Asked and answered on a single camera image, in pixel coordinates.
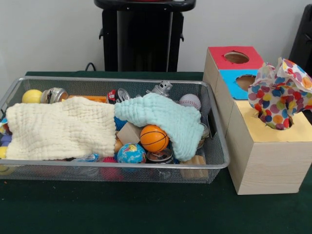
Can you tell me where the shallow clear mesh bin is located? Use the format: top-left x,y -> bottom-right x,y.
0,76 -> 230,184

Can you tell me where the crushed silver drink can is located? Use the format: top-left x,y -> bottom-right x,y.
40,87 -> 69,105

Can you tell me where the orange toy basketball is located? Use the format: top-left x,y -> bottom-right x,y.
139,125 -> 170,153

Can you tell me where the cream waffle cloth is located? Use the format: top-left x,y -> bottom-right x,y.
5,96 -> 117,161

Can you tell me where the wooden box with three holes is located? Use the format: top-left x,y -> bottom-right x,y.
203,46 -> 312,195

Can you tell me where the multicoloured patterned cloth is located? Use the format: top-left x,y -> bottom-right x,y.
248,58 -> 312,131

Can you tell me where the yellow ball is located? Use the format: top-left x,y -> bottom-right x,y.
21,89 -> 43,104

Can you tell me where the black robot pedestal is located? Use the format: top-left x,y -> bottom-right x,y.
94,0 -> 195,73

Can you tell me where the plain wooden block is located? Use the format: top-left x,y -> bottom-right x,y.
116,122 -> 142,145

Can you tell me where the white baseball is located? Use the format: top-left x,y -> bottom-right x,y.
178,94 -> 201,112

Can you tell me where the grey toy robot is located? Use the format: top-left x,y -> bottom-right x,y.
146,80 -> 173,98

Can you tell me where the mint waffle cloth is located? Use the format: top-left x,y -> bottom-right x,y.
114,93 -> 204,160

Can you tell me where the blue globe ball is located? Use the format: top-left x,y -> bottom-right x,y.
117,143 -> 146,164

